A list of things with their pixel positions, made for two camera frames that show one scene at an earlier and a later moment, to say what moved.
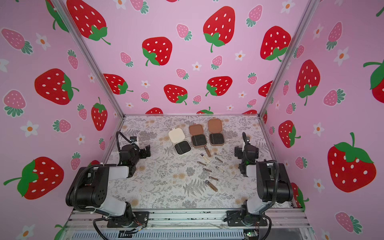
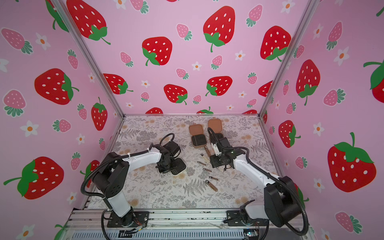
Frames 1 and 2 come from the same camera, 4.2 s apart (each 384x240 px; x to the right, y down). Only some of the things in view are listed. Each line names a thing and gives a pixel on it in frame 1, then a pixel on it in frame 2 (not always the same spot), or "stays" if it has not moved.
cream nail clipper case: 181,147 to 181,165
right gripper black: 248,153 to 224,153
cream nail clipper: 206,160 stays
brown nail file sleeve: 208,152 stays
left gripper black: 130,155 to 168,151
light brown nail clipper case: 198,138 stays
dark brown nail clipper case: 215,128 stays
